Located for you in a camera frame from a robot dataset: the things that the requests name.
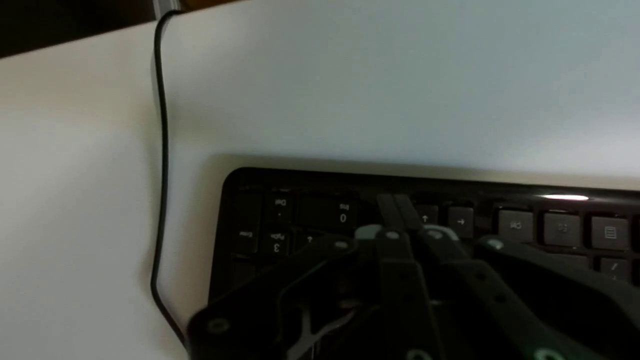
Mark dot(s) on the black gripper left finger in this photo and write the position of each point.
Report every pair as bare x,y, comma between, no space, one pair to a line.
346,301

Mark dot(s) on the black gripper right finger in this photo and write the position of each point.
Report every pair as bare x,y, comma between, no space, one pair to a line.
532,301

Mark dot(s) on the black computer keyboard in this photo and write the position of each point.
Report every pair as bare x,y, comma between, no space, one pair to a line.
566,230

